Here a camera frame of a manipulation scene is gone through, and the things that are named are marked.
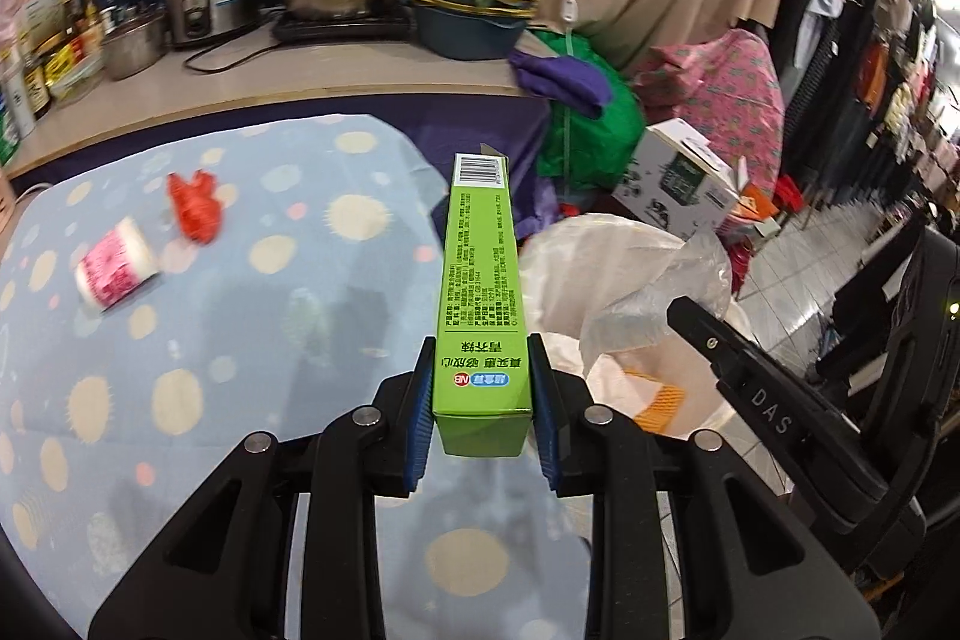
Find orange foam fruit net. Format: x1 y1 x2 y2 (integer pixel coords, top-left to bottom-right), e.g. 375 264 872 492
630 374 686 434

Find green toothpaste box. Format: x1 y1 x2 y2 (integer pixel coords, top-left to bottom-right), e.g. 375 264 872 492
433 152 532 458

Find clear plastic bag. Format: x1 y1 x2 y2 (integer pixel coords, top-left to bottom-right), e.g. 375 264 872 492
579 232 732 370

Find trash bin white liner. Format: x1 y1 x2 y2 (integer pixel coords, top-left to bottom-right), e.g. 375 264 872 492
517 212 760 440

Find blue patterned tablecloth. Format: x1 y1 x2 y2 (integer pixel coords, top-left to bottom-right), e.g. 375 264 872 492
0 113 594 640

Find pink white paper cup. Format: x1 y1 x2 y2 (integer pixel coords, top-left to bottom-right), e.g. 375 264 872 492
75 216 160 312

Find red plastic bag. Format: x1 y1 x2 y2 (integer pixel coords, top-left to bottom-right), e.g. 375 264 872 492
166 169 223 245

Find white green cardboard box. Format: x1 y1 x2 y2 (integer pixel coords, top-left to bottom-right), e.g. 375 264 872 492
612 119 748 241

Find green plastic bag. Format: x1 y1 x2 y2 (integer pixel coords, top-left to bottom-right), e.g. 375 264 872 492
534 29 646 190

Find pink floral cloth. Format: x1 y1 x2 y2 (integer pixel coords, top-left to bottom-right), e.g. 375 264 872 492
630 29 784 195

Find white label bottle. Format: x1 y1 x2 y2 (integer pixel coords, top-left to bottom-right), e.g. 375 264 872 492
2 47 36 138

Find dark soy sauce bottle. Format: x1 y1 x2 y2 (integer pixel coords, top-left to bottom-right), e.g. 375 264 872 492
21 44 52 119

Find purple cloth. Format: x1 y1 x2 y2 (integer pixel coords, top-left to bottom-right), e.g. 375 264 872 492
508 49 613 120

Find clear food container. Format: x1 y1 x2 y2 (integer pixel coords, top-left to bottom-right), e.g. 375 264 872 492
49 53 104 106

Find steel mixing bowl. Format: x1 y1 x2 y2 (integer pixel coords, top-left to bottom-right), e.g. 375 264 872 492
101 11 167 81

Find black induction cooker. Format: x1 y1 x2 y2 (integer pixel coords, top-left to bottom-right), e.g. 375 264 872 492
272 11 413 46

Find stacked teal yellow basins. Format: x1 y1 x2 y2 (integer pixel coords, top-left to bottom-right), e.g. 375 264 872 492
410 0 539 62

